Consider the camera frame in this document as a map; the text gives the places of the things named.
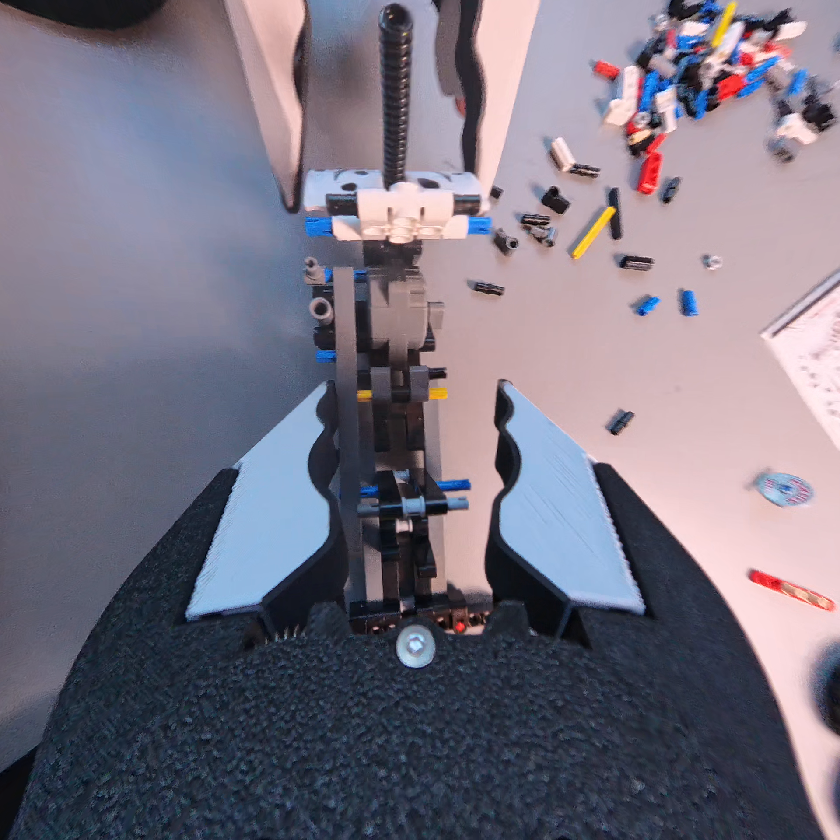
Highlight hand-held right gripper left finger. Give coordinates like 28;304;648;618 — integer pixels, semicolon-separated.
184;381;347;624

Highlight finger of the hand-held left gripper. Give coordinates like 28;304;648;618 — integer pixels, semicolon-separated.
435;0;542;193
222;0;312;214

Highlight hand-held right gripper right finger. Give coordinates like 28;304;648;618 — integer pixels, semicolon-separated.
486;379;648;634

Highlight toy brick vehicle chassis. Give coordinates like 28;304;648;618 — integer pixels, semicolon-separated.
302;3;493;636

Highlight grey desk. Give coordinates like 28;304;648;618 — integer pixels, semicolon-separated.
0;0;840;840

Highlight yellow toy brick axle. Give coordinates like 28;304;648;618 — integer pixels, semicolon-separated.
569;205;617;260

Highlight pile of small toy bricks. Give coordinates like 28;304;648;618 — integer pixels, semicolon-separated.
594;0;840;155

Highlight round blue printed disc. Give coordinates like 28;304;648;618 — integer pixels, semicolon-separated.
753;471;815;508

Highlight red thin toy brick plate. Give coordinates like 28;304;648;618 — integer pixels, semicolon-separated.
748;569;836;612

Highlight white printed sticker sheet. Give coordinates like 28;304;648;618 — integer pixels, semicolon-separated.
760;268;840;452

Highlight black toy rubber tire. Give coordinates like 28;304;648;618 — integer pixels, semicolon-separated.
808;646;840;737

